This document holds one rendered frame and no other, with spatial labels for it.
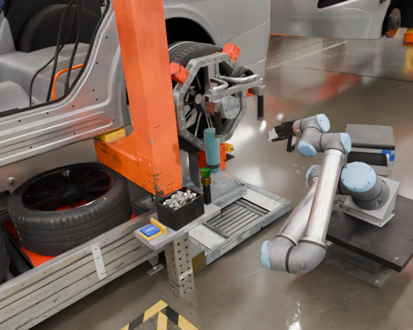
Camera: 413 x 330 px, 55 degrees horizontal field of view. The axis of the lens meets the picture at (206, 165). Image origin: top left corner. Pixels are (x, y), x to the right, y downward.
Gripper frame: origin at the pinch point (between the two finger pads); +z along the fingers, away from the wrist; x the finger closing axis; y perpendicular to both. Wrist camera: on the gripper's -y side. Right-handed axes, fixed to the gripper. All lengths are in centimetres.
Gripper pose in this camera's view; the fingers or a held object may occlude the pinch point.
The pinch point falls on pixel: (270, 140)
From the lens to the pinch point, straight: 222.1
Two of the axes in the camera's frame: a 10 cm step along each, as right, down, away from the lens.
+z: -6.3, 1.4, 7.7
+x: -6.9, 3.7, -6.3
